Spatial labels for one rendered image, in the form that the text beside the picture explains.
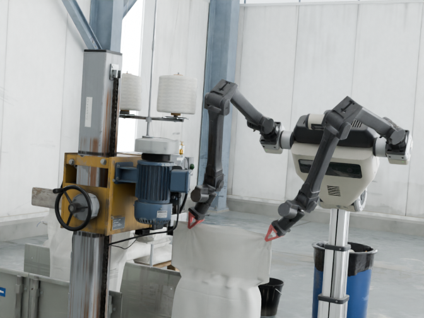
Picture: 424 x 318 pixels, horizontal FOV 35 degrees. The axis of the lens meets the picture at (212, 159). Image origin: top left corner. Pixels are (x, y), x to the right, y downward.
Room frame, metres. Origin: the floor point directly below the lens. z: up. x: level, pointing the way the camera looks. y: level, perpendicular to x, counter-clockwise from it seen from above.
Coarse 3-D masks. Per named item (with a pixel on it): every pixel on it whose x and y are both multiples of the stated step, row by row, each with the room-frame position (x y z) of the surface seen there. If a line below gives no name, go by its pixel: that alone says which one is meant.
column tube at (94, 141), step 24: (96, 72) 2.70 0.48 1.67; (96, 96) 2.70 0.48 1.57; (120, 96) 2.78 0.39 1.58; (96, 120) 2.69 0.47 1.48; (96, 144) 2.69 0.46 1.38; (96, 168) 2.69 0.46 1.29; (96, 240) 2.69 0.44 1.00; (72, 264) 2.73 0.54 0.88; (96, 264) 2.70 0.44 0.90; (72, 288) 2.73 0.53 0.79; (96, 288) 2.71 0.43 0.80; (72, 312) 2.72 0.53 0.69; (96, 312) 2.71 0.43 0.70
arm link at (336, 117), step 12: (336, 108) 2.57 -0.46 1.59; (348, 108) 2.56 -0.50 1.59; (360, 108) 2.55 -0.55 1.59; (336, 120) 2.55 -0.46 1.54; (348, 120) 2.55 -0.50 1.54; (360, 120) 2.63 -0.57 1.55; (372, 120) 2.68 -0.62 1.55; (384, 120) 2.76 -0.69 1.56; (384, 132) 2.78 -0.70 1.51; (396, 132) 2.79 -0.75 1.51
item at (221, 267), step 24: (192, 240) 3.01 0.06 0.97; (216, 240) 2.90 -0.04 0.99; (240, 240) 2.86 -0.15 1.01; (264, 240) 2.83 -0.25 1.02; (192, 264) 3.00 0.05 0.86; (216, 264) 2.90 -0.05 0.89; (240, 264) 2.86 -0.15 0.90; (264, 264) 2.83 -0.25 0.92; (192, 288) 2.91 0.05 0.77; (216, 288) 2.85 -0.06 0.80; (240, 288) 2.82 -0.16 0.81; (192, 312) 2.90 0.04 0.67; (216, 312) 2.84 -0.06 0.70; (240, 312) 2.80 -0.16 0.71
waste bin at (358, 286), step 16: (320, 240) 5.19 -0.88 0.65; (320, 256) 4.89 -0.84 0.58; (352, 256) 4.78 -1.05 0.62; (368, 256) 4.84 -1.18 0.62; (320, 272) 4.90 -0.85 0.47; (352, 272) 4.78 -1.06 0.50; (368, 272) 4.88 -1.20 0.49; (320, 288) 4.89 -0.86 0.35; (352, 288) 4.80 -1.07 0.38; (368, 288) 4.91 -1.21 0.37; (352, 304) 4.81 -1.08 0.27
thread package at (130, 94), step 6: (126, 78) 2.90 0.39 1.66; (132, 78) 2.91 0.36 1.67; (138, 78) 2.93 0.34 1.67; (126, 84) 2.90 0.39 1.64; (132, 84) 2.91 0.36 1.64; (138, 84) 2.93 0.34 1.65; (126, 90) 2.90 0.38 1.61; (132, 90) 2.91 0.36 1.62; (138, 90) 2.93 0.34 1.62; (126, 96) 2.89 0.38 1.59; (132, 96) 2.90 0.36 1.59; (138, 96) 2.93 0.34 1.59; (120, 102) 2.89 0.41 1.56; (126, 102) 2.89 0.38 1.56; (132, 102) 2.90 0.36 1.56; (138, 102) 2.93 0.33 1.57; (120, 108) 2.89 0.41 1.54; (126, 108) 2.89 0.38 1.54; (132, 108) 2.90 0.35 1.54; (138, 108) 2.93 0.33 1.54
